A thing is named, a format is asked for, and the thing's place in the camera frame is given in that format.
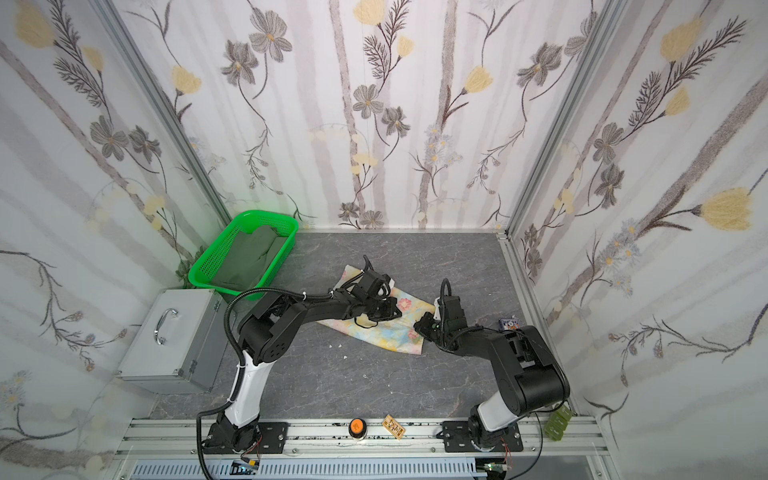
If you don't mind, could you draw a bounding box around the pastel floral skirt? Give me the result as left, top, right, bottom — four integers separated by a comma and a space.
319, 281, 435, 355

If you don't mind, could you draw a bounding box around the dark green skirt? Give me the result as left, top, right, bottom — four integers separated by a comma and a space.
210, 225, 287, 291

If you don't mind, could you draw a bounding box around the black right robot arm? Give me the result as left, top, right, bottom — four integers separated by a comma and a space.
414, 296, 570, 449

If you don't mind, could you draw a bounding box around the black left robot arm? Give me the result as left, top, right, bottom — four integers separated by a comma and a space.
196, 269, 402, 457

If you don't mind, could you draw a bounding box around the small wooden tag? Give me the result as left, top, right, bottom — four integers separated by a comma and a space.
381, 415, 406, 440

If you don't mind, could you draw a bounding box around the orange emergency stop button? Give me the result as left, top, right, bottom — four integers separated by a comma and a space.
348, 418, 368, 440

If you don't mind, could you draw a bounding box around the green plastic basket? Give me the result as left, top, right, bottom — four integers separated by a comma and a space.
188, 210, 299, 296

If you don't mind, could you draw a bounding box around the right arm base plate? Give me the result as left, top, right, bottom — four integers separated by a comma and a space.
435, 420, 524, 454

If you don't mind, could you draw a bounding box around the white slotted cable duct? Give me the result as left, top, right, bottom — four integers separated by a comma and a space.
130, 458, 488, 480

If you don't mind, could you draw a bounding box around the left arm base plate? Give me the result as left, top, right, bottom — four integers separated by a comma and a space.
202, 421, 289, 454

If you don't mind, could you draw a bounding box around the grey metal box with handle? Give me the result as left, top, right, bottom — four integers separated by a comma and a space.
117, 289, 227, 394

